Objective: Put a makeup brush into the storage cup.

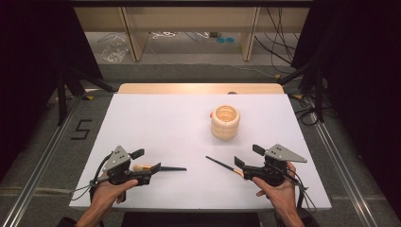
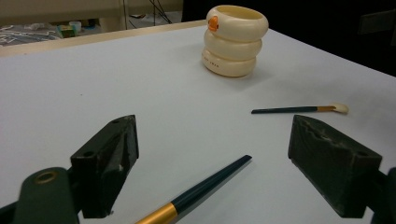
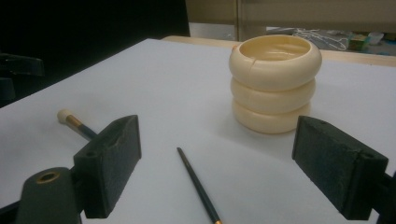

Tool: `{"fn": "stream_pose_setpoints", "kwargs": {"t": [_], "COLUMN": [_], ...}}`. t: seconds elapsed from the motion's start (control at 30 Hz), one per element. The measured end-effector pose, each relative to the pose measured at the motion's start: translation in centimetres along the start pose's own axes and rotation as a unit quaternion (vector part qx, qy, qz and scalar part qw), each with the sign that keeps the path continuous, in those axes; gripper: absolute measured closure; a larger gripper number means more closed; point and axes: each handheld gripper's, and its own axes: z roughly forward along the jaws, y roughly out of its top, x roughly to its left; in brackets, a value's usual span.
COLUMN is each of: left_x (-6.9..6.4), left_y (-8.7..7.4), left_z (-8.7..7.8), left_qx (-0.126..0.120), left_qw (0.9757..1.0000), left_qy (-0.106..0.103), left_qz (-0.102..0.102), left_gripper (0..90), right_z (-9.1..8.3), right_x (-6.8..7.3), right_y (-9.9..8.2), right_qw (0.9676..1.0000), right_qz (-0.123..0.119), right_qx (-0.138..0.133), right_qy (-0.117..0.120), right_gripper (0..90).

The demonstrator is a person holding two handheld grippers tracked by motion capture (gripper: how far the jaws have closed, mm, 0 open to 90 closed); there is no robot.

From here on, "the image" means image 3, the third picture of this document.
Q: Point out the small dark green item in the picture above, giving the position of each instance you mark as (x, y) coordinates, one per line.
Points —
(358, 42)

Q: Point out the cream ringed brush holder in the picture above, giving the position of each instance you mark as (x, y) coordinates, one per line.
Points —
(274, 90)

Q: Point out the white table sheet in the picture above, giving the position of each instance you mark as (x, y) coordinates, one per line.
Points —
(186, 93)

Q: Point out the small cream-tipped makeup brush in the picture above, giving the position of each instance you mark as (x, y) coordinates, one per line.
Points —
(73, 119)

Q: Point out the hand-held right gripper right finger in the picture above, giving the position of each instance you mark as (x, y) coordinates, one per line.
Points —
(336, 168)

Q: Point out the light wooden shelf unit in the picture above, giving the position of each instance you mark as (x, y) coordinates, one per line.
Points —
(280, 12)

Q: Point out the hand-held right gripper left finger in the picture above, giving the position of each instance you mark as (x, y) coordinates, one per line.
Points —
(109, 168)

